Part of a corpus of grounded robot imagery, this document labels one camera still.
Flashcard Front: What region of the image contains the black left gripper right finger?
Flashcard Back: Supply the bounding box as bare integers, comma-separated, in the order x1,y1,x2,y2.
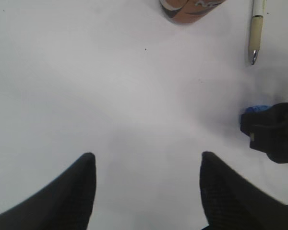
199,151,288,230

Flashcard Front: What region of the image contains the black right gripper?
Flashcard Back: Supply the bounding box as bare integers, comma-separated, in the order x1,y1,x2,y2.
240,103,288,164

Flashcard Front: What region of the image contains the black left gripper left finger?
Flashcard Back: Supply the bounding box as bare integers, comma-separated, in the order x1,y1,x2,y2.
0,152,96,230

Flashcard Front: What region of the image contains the blue pencil sharpener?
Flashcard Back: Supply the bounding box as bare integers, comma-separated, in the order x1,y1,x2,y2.
243,105,271,115

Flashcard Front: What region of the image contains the Nescafe coffee bottle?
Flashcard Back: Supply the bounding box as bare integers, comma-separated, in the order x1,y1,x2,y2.
159,0,225,24

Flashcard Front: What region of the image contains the beige grip pen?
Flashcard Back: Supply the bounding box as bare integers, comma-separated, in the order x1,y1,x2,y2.
248,0,266,65

